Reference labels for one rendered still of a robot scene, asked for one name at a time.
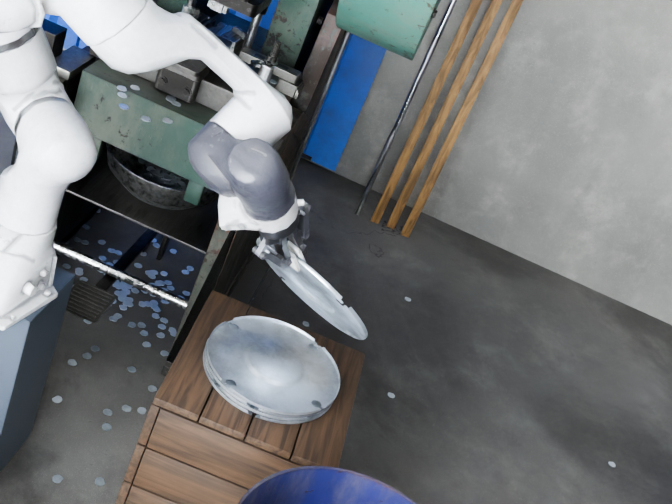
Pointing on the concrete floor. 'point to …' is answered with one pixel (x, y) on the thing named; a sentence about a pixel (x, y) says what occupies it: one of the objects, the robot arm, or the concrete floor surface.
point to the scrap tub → (322, 488)
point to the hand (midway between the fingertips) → (293, 256)
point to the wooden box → (227, 427)
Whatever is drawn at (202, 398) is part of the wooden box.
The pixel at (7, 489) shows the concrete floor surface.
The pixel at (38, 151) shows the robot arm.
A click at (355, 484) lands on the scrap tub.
